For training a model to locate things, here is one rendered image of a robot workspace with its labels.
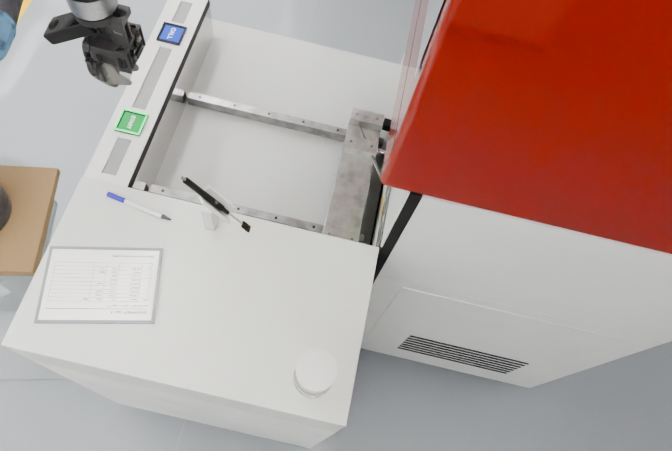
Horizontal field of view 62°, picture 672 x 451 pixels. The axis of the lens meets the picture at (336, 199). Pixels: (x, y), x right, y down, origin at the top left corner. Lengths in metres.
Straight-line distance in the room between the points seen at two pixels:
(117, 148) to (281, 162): 0.38
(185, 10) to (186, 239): 0.61
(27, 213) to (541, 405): 1.75
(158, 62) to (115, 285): 0.54
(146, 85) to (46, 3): 1.66
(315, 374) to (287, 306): 0.18
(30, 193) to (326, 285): 0.70
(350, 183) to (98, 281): 0.57
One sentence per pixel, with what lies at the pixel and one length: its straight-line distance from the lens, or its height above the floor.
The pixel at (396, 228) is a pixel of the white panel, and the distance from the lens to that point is 1.06.
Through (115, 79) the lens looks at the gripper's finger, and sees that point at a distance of 1.15.
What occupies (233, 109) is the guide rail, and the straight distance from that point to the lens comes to 1.44.
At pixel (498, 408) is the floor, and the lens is 2.19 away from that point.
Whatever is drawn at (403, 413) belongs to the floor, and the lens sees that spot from 2.09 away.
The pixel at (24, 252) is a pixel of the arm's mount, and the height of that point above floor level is 0.85.
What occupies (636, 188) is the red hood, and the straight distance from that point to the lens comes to 0.88.
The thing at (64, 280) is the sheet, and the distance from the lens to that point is 1.17.
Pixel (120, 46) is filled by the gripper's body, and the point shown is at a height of 1.24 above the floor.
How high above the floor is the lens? 2.03
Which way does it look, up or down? 63 degrees down
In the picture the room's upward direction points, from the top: 15 degrees clockwise
